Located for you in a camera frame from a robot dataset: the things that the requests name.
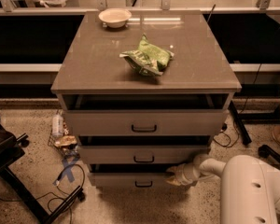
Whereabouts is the grey drawer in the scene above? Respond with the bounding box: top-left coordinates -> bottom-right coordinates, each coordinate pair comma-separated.
87,163 -> 200,189
78,136 -> 210,164
65,94 -> 228,136

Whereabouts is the green chip bag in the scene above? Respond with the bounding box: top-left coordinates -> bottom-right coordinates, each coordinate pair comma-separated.
119,35 -> 175,77

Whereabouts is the white plastic bottle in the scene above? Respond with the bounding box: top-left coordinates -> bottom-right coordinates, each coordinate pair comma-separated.
51,114 -> 63,138

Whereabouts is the grey bottom drawer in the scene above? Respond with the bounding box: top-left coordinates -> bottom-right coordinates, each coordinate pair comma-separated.
87,163 -> 200,189

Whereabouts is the black metal floor bar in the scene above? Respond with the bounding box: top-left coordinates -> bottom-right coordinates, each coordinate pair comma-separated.
229,102 -> 252,146

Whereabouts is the grey drawer cabinet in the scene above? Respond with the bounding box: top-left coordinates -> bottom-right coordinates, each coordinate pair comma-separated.
50,10 -> 243,191

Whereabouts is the grey middle drawer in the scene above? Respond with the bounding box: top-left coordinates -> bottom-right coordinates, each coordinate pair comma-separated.
78,136 -> 210,164

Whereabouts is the white bowl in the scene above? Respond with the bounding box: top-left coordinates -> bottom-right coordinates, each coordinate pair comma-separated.
98,8 -> 132,28

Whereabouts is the black office chair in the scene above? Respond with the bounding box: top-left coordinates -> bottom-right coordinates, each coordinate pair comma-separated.
0,119 -> 85,224

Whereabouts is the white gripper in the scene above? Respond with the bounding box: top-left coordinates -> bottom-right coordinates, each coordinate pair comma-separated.
166,163 -> 199,186

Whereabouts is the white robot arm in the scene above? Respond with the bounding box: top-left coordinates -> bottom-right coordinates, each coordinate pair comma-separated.
167,154 -> 280,224

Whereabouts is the black floor cable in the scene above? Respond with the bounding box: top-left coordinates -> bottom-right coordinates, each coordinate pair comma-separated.
0,163 -> 86,224

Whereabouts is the grey top drawer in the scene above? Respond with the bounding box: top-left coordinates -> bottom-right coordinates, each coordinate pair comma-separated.
65,94 -> 228,136

